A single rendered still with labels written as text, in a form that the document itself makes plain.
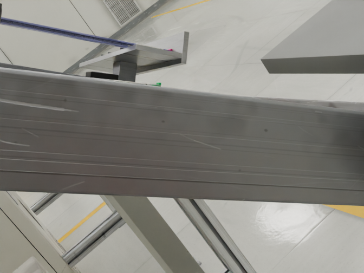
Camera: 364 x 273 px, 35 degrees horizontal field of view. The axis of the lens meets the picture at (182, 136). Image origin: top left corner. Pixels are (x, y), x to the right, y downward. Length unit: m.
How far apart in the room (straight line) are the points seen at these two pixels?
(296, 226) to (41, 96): 1.55
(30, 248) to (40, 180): 1.53
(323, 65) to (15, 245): 1.12
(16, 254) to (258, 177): 1.52
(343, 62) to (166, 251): 0.58
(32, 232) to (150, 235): 0.61
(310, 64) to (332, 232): 0.71
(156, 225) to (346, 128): 0.94
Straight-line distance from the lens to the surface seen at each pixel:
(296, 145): 0.36
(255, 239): 1.88
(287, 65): 1.18
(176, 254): 1.32
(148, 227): 1.28
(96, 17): 8.69
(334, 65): 1.06
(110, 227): 1.84
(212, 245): 1.15
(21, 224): 1.81
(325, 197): 0.38
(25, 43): 8.47
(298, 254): 1.70
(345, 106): 0.51
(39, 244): 1.84
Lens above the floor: 0.94
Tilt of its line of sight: 18 degrees down
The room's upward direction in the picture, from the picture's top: 35 degrees counter-clockwise
